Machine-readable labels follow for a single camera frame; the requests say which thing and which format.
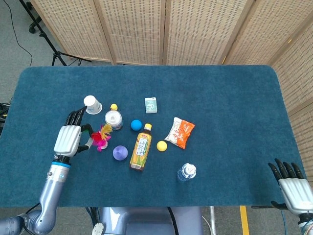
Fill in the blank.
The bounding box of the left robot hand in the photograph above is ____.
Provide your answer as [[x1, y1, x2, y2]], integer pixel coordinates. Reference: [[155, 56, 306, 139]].
[[53, 105, 94, 158]]

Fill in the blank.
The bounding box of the colourful feather shuttlecock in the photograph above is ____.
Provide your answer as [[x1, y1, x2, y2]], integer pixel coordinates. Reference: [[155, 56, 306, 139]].
[[90, 123, 113, 152]]

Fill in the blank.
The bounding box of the orange white snack bag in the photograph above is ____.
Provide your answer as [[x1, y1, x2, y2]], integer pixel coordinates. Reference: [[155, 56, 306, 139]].
[[164, 117, 196, 149]]

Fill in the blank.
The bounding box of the purple ball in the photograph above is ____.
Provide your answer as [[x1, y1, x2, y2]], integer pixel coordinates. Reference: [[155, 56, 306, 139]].
[[112, 145, 129, 161]]

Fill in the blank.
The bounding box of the blue table mat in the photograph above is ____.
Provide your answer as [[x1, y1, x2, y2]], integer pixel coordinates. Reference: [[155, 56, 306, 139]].
[[0, 64, 308, 208]]

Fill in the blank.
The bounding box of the cable bundle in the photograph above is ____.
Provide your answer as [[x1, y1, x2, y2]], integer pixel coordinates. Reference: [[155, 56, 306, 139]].
[[0, 97, 13, 135]]

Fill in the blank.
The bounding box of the black tripod stand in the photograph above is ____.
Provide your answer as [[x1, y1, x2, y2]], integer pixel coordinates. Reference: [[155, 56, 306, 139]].
[[19, 0, 92, 67]]

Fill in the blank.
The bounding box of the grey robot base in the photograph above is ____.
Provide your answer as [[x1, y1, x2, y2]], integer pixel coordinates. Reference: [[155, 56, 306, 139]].
[[91, 207, 204, 235]]

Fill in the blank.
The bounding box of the clear water bottle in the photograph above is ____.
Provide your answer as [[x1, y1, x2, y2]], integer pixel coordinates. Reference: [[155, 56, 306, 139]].
[[177, 163, 197, 183]]

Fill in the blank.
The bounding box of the blue ball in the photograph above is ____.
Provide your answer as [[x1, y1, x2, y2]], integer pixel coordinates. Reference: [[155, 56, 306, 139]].
[[130, 119, 143, 131]]

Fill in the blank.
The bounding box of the yellow tea bottle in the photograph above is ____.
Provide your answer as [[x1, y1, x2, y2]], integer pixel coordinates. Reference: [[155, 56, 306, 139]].
[[129, 123, 153, 172]]

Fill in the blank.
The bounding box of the small green white carton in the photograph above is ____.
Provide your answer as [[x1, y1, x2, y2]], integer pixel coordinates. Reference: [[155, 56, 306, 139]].
[[144, 97, 158, 114]]

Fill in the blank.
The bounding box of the black floor cable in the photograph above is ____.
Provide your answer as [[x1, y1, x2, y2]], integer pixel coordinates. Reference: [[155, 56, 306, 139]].
[[3, 0, 33, 67]]

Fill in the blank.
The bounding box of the white paper cup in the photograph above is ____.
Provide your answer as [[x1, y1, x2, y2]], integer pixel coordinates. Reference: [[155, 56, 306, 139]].
[[83, 95, 103, 115]]

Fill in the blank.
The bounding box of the woven folding screen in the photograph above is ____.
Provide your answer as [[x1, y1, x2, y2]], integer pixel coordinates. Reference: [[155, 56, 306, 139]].
[[29, 0, 313, 174]]

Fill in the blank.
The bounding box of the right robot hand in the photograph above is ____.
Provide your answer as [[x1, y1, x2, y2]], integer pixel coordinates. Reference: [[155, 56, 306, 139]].
[[268, 158, 313, 216]]

